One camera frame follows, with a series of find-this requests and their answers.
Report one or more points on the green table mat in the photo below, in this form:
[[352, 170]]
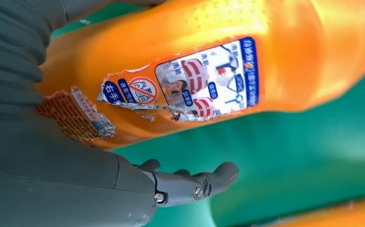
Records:
[[295, 156]]

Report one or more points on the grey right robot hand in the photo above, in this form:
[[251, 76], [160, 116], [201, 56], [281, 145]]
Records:
[[44, 188]]

